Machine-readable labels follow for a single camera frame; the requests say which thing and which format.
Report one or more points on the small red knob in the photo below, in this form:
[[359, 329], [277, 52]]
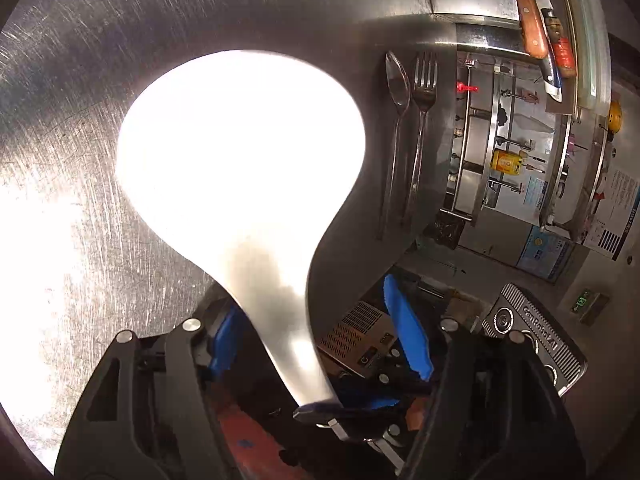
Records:
[[467, 88]]

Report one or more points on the yellow bottle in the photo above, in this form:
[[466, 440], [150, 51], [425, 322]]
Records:
[[506, 161]]

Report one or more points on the white wall poster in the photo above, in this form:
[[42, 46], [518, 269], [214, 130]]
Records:
[[615, 215]]

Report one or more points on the metal spoon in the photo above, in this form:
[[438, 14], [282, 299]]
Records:
[[397, 80]]

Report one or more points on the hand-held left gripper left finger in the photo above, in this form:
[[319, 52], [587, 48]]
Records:
[[225, 340]]

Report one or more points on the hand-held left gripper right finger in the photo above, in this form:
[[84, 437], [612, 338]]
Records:
[[407, 335]]

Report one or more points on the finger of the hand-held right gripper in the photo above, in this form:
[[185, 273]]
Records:
[[320, 412], [372, 442]]

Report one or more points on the perforated metal box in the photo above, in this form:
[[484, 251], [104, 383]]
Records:
[[357, 332]]

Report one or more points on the yellow round object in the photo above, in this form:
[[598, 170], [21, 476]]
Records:
[[615, 116]]

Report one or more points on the green lit sign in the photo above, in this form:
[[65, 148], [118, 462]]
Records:
[[587, 303]]

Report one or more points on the white cutting board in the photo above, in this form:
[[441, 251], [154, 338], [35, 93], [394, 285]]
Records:
[[592, 50]]

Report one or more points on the metal fork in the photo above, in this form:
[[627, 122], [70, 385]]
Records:
[[425, 90]]

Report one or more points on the small blue wall label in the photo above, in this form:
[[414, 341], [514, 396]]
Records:
[[535, 191]]

